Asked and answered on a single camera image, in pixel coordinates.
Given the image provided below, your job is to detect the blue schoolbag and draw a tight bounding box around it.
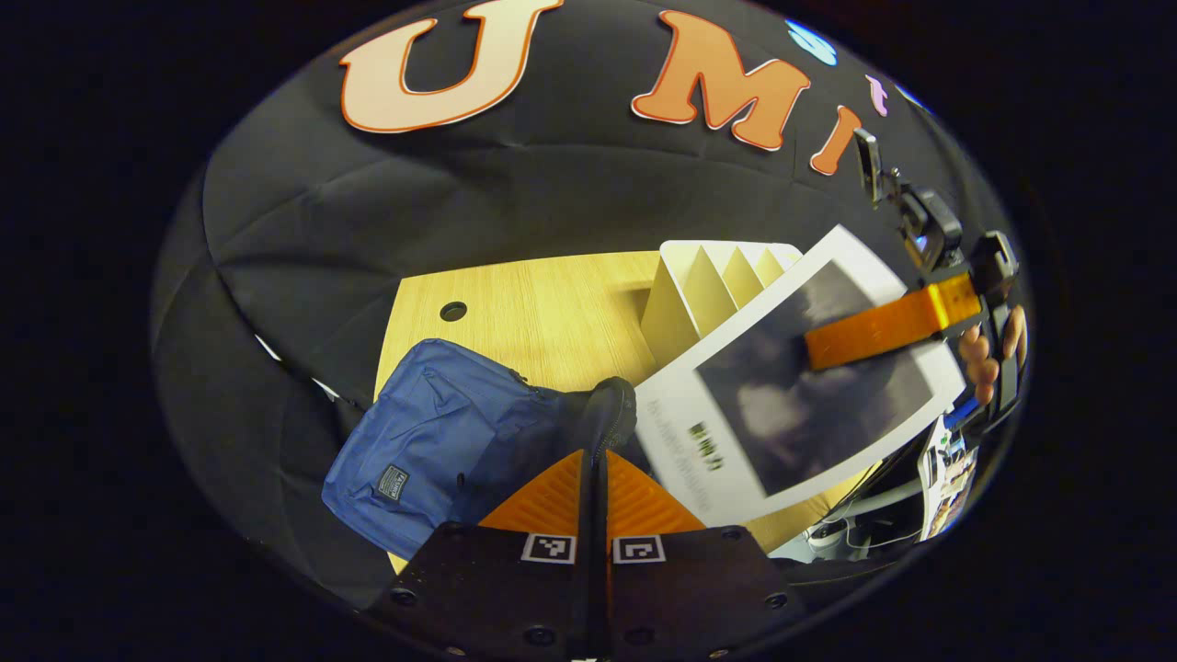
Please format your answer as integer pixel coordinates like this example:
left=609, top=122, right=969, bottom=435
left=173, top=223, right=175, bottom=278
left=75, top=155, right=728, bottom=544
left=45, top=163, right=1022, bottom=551
left=322, top=338, right=638, bottom=562

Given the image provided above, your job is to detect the white bookshelf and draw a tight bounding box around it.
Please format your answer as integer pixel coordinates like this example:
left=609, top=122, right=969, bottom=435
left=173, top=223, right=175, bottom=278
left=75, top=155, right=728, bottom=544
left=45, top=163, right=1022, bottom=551
left=639, top=240, right=806, bottom=366

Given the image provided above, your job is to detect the white electronics board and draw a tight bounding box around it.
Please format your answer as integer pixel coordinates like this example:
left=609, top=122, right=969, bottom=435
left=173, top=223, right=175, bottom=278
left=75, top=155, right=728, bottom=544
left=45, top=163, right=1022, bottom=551
left=920, top=418, right=980, bottom=539

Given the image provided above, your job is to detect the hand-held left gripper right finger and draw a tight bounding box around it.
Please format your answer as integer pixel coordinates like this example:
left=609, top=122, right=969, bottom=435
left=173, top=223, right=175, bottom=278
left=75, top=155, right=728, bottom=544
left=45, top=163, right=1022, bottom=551
left=598, top=449, right=810, bottom=662

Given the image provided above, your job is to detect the white grey book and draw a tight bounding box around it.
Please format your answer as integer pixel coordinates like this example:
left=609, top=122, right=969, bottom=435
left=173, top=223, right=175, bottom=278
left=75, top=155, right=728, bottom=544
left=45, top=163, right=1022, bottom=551
left=634, top=225, right=966, bottom=527

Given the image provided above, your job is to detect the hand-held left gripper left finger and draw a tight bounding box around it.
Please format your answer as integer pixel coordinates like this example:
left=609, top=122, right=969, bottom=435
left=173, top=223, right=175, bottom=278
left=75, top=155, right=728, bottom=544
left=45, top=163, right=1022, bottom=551
left=368, top=449, right=594, bottom=662

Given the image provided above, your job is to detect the black backdrop cloth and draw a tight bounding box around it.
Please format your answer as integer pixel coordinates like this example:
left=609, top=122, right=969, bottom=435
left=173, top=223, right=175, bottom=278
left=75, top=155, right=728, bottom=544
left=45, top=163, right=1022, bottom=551
left=152, top=0, right=1012, bottom=608

